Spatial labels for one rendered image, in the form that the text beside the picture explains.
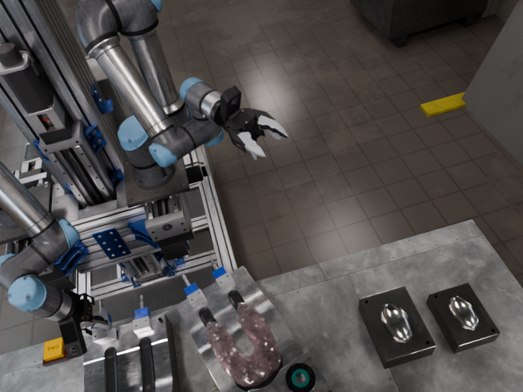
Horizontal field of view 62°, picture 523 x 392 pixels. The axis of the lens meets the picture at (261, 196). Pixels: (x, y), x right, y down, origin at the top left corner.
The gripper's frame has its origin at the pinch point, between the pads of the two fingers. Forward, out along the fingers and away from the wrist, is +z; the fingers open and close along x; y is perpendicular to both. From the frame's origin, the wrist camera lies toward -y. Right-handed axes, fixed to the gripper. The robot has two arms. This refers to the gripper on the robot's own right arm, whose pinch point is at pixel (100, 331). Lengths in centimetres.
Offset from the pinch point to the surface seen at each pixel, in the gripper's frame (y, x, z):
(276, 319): -11, -51, 10
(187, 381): -18.9, -19.1, 14.2
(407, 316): -21, -88, 17
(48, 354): 1.9, 22.4, 7.6
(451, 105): 130, -200, 140
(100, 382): -13.4, 3.2, 3.3
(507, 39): 133, -231, 97
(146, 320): 0.0, -13.0, 4.1
